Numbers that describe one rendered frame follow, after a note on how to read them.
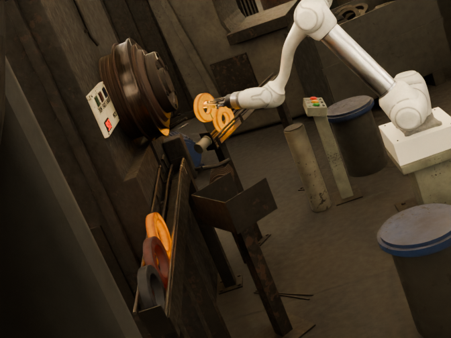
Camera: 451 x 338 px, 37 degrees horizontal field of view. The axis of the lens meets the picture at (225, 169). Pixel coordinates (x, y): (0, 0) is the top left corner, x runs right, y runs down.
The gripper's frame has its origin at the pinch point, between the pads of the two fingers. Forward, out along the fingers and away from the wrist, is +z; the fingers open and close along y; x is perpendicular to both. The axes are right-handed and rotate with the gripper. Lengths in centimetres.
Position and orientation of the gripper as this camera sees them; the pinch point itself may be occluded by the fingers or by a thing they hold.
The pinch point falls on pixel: (204, 104)
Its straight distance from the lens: 361.0
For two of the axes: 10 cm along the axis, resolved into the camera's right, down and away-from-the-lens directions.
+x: -3.2, -8.9, -3.4
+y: 5.4, -4.6, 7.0
